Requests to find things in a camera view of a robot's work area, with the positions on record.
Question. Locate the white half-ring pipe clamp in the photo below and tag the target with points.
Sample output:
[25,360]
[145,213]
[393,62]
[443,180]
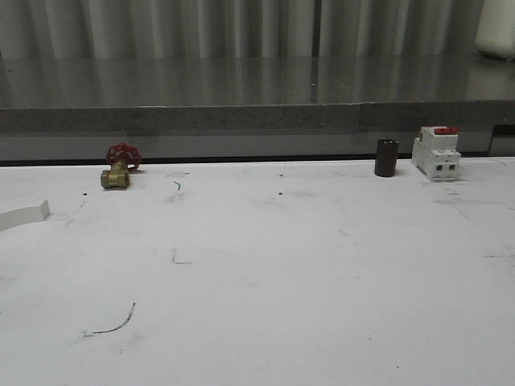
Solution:
[24,215]

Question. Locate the dark cylindrical capacitor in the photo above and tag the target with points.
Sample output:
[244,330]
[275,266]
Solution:
[386,158]

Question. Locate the brass valve with red handwheel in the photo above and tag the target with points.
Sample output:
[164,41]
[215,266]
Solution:
[123,159]

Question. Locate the grey stone counter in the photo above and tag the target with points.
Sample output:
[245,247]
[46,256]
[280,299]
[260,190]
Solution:
[71,111]

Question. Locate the white container on counter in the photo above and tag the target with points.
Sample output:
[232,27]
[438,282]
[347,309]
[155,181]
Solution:
[495,33]

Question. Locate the white circuit breaker red switch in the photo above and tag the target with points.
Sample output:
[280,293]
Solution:
[434,153]

